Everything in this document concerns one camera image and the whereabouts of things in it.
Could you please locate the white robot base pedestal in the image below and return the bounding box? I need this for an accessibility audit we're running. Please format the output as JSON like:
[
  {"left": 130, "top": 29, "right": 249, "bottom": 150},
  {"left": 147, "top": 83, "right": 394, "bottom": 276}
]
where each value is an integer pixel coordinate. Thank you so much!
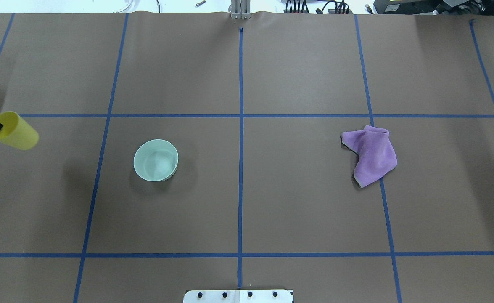
[{"left": 183, "top": 289, "right": 294, "bottom": 303}]

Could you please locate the mint green bowl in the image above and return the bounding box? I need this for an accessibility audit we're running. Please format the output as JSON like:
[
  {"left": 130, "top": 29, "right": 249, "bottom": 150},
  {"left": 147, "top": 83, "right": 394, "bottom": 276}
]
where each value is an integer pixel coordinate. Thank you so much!
[{"left": 133, "top": 139, "right": 179, "bottom": 182}]

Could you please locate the yellow plastic cup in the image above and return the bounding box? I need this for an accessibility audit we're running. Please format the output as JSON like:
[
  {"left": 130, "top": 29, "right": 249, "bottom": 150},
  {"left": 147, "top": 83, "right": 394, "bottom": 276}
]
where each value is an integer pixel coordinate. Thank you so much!
[{"left": 0, "top": 111, "right": 40, "bottom": 150}]

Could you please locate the aluminium frame post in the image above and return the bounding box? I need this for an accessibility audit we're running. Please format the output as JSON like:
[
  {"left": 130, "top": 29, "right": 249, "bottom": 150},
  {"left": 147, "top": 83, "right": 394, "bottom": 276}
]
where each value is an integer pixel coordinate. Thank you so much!
[{"left": 229, "top": 0, "right": 252, "bottom": 19}]

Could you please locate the purple microfiber cloth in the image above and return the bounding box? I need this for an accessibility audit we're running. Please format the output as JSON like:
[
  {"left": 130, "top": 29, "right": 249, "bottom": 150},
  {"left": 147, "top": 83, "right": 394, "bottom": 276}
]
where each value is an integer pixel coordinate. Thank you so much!
[{"left": 341, "top": 125, "right": 397, "bottom": 188}]

